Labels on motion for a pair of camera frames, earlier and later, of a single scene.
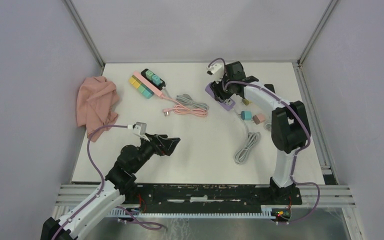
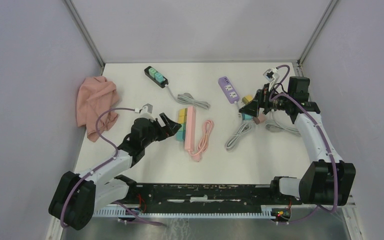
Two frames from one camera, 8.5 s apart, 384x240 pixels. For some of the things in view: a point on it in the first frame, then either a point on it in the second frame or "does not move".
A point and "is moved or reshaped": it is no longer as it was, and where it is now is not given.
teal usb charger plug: [246, 115] does not move
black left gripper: [161, 144] → [170, 128]
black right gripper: [218, 92] → [263, 96]
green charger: [141, 88] → [183, 127]
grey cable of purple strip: [253, 138] → [245, 126]
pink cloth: [96, 97] does not move
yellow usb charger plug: [245, 101] does not move
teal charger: [147, 93] → [180, 136]
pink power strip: [147, 82] → [190, 128]
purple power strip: [228, 104] is moved or reshaped
